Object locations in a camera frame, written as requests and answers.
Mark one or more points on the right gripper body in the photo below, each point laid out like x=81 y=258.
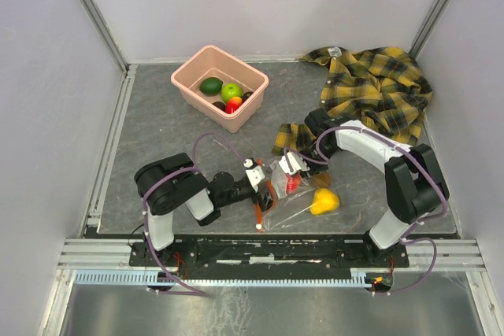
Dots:
x=305 y=175

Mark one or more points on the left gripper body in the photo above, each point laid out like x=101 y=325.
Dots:
x=262 y=202

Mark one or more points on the red fake tomato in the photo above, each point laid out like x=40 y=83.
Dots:
x=293 y=183

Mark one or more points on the clear zip top bag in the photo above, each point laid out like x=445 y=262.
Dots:
x=287 y=206

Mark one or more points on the green fake apple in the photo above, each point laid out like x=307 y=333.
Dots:
x=229 y=91

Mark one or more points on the dark green fake avocado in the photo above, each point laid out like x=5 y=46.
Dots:
x=211 y=86

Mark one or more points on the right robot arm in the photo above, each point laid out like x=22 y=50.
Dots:
x=416 y=190

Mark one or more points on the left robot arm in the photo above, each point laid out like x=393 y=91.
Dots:
x=169 y=183

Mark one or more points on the brown fake kiwi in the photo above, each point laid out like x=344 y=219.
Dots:
x=322 y=180

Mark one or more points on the pink plastic bin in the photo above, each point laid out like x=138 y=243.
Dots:
x=212 y=61

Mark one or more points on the yellow plaid shirt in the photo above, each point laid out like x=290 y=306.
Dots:
x=384 y=88

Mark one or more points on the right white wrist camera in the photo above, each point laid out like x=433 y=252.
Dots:
x=292 y=164

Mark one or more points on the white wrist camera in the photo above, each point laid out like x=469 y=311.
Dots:
x=254 y=173
x=292 y=164

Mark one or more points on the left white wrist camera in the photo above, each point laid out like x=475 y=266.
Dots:
x=254 y=173

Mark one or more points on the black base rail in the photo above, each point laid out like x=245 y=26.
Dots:
x=268 y=256

